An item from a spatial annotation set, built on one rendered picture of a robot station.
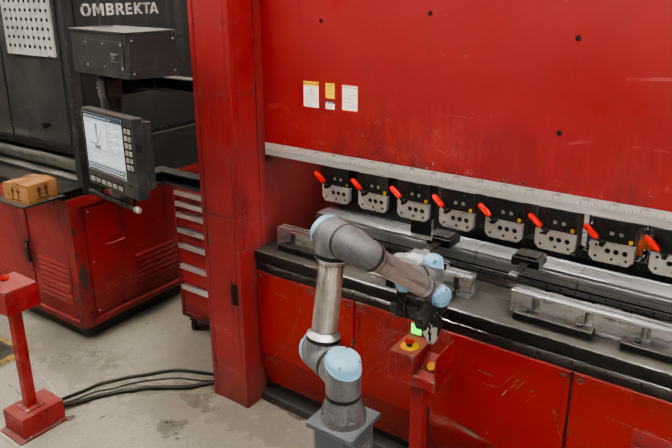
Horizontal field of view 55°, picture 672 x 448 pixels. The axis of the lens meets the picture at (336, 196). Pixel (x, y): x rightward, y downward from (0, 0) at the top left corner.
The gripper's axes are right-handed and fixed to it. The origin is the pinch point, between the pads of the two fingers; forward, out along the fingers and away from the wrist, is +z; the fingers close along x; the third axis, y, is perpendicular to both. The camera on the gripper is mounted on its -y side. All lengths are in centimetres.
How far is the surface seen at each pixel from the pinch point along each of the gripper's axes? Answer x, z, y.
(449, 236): 20, -15, 59
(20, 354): 189, 36, -62
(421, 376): 1.3, 12.9, -4.9
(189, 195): 182, -7, 51
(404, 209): 31, -34, 37
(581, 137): -38, -75, 39
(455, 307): 1.1, -1.6, 24.7
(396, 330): 27.3, 16.5, 21.8
